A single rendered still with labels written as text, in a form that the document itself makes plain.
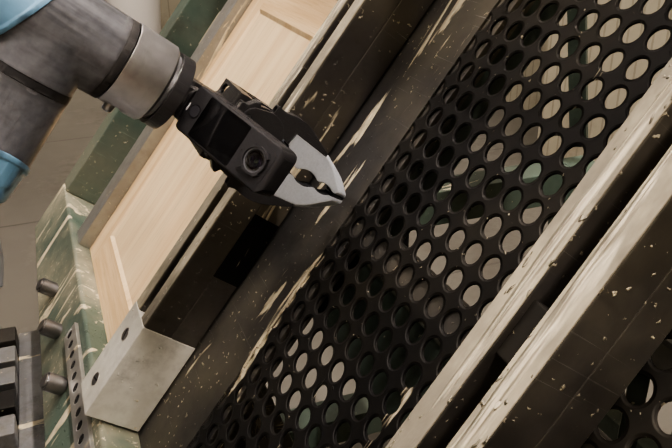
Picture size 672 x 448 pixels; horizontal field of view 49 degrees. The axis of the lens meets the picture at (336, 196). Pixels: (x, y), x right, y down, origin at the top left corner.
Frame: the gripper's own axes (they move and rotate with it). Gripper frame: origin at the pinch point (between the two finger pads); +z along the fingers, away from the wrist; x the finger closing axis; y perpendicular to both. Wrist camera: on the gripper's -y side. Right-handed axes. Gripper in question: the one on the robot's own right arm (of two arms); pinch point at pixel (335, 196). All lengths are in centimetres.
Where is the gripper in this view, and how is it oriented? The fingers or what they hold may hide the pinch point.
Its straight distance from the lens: 73.3
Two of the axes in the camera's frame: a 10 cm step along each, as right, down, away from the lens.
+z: 7.4, 4.5, 5.1
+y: -3.7, -3.7, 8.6
